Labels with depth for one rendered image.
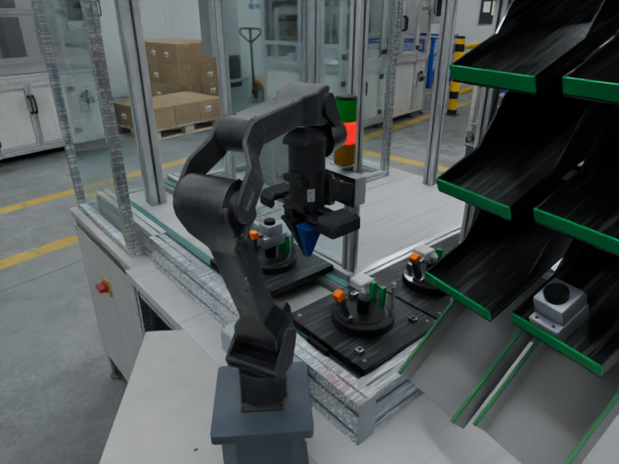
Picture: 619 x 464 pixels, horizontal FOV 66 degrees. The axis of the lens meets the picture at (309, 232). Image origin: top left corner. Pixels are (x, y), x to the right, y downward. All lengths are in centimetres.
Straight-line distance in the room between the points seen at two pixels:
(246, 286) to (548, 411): 50
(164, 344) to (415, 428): 61
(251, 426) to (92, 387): 184
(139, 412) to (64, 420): 136
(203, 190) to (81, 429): 193
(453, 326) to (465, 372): 9
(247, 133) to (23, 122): 574
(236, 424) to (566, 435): 48
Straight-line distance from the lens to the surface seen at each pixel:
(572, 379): 85
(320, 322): 107
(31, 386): 267
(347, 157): 113
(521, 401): 86
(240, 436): 74
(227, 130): 55
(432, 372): 91
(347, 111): 110
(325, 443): 98
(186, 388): 111
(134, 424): 107
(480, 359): 88
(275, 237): 126
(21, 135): 624
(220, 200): 50
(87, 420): 239
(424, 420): 104
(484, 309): 74
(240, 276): 59
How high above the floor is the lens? 161
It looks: 26 degrees down
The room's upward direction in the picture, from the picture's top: straight up
